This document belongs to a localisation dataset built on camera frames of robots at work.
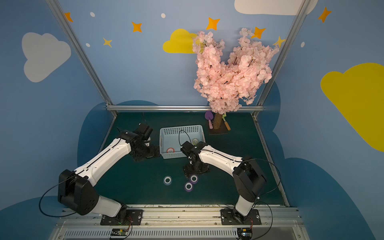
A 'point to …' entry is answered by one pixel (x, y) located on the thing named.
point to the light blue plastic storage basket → (171, 138)
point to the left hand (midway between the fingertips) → (153, 154)
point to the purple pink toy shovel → (209, 116)
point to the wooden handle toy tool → (226, 125)
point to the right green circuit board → (244, 232)
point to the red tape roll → (170, 150)
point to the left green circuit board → (119, 232)
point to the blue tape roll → (167, 180)
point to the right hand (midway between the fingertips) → (195, 173)
